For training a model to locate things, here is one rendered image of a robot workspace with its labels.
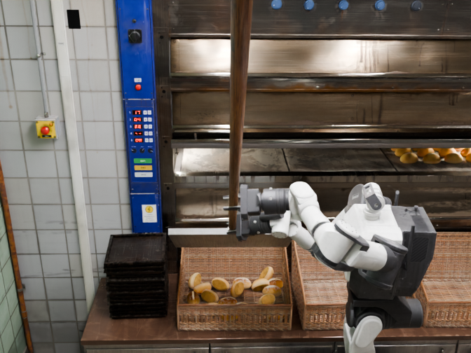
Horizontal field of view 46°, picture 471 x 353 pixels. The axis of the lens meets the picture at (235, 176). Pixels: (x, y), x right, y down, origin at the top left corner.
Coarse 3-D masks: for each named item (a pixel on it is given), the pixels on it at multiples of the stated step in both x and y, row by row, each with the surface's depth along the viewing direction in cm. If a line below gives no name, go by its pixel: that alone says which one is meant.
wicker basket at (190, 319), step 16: (192, 256) 301; (208, 256) 301; (224, 256) 301; (240, 256) 301; (256, 256) 302; (272, 256) 302; (192, 272) 302; (208, 272) 302; (224, 272) 303; (240, 272) 303; (256, 272) 303; (288, 272) 278; (288, 288) 271; (192, 304) 262; (208, 304) 262; (224, 304) 263; (240, 304) 263; (256, 304) 263; (272, 304) 263; (288, 304) 263; (192, 320) 274; (208, 320) 274; (224, 320) 266; (240, 320) 274; (256, 320) 274; (272, 320) 266; (288, 320) 272
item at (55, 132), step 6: (36, 120) 266; (42, 120) 266; (48, 120) 266; (54, 120) 266; (36, 126) 267; (42, 126) 267; (48, 126) 267; (54, 126) 267; (36, 132) 269; (54, 132) 269; (60, 132) 275; (42, 138) 270; (48, 138) 270; (54, 138) 270
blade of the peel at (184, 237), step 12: (168, 228) 239; (180, 228) 239; (192, 228) 239; (204, 228) 239; (216, 228) 239; (180, 240) 253; (192, 240) 253; (204, 240) 253; (216, 240) 253; (228, 240) 253; (252, 240) 254; (264, 240) 254; (276, 240) 254; (288, 240) 254
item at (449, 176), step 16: (176, 176) 288; (192, 176) 288; (208, 176) 289; (224, 176) 289; (240, 176) 289; (256, 176) 290; (272, 176) 290; (288, 176) 290; (304, 176) 291; (320, 176) 291; (336, 176) 291; (352, 176) 292; (368, 176) 292; (384, 176) 292; (400, 176) 292; (416, 176) 293; (432, 176) 293; (448, 176) 293; (464, 176) 294
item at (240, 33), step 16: (240, 0) 72; (240, 16) 76; (240, 32) 80; (240, 48) 84; (240, 64) 89; (240, 80) 95; (240, 96) 101; (240, 112) 109; (240, 128) 118; (240, 144) 128; (240, 160) 142
